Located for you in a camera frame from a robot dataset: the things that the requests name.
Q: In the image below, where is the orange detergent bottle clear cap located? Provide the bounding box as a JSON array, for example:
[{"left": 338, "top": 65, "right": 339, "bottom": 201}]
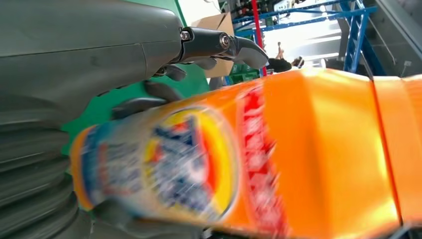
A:
[{"left": 70, "top": 67, "right": 422, "bottom": 239}]

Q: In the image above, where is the white side table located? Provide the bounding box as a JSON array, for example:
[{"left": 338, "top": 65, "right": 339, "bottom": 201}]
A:
[{"left": 178, "top": 0, "right": 222, "bottom": 27}]

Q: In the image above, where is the brown cardboard box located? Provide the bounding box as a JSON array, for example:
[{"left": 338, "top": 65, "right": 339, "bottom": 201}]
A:
[{"left": 191, "top": 12, "right": 235, "bottom": 79}]

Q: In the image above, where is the green plastic crate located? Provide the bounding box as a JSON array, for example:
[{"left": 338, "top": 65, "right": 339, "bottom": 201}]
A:
[{"left": 229, "top": 63, "right": 261, "bottom": 85}]

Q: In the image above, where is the red pole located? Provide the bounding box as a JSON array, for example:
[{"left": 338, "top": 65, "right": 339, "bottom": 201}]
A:
[{"left": 251, "top": 0, "right": 268, "bottom": 77}]

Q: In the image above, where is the person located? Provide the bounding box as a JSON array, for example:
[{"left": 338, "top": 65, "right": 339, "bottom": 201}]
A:
[{"left": 266, "top": 42, "right": 306, "bottom": 74}]

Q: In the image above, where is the blue metal rack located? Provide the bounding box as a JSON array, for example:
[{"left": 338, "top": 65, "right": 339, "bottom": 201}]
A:
[{"left": 230, "top": 0, "right": 378, "bottom": 74}]

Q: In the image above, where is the aluminium frame beam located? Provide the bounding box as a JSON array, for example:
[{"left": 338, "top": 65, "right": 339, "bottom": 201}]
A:
[{"left": 374, "top": 0, "right": 422, "bottom": 62}]

